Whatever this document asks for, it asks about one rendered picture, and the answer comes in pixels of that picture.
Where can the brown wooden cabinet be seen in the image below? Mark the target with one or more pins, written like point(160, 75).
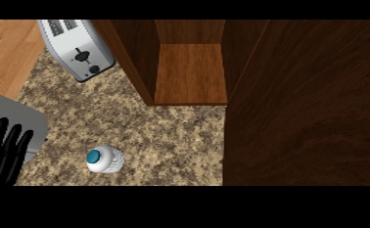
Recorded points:
point(188, 72)

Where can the brown wooden cabinet door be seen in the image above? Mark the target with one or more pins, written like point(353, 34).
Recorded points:
point(298, 108)

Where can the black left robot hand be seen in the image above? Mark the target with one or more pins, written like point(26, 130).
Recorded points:
point(11, 153)

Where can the silver toaster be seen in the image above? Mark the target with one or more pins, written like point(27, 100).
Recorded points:
point(80, 51)

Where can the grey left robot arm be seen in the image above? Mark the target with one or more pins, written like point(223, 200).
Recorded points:
point(24, 121)

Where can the white blue-capped water bottle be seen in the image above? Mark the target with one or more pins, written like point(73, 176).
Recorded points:
point(105, 159)

